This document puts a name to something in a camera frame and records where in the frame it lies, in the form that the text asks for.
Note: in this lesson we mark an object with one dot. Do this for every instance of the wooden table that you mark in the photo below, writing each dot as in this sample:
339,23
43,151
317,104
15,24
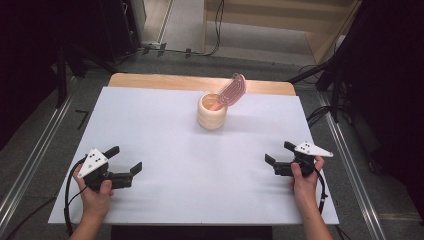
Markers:
166,81

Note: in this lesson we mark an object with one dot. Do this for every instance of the person's left hand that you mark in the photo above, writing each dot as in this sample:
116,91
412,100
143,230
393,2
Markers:
95,200

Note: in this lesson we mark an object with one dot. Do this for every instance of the cream ribbed cup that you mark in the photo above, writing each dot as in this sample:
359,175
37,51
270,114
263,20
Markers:
211,116

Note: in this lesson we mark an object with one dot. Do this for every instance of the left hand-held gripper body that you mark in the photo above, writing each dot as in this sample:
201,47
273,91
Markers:
96,166

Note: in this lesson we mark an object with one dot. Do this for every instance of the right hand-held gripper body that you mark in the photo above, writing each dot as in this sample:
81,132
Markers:
305,156

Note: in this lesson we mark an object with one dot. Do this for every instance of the black stand leg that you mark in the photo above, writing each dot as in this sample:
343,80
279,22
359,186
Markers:
310,73

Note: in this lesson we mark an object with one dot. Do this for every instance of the person's right hand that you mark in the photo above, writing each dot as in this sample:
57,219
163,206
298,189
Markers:
305,186

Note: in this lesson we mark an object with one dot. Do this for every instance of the metal floor rail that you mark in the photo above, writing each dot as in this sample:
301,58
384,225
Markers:
36,143
353,166

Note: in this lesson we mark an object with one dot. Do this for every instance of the black stand post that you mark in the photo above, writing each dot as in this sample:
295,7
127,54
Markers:
61,76

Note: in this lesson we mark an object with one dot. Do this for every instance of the white board sheet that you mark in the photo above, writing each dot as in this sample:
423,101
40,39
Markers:
186,166

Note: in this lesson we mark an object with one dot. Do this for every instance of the black cabinet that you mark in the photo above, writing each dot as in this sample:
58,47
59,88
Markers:
121,26

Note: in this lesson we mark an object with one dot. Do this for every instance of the wooden platform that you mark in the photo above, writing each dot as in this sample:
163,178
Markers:
283,30

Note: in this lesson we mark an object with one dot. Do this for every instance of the dark curtain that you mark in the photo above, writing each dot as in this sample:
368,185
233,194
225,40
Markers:
26,60
390,83

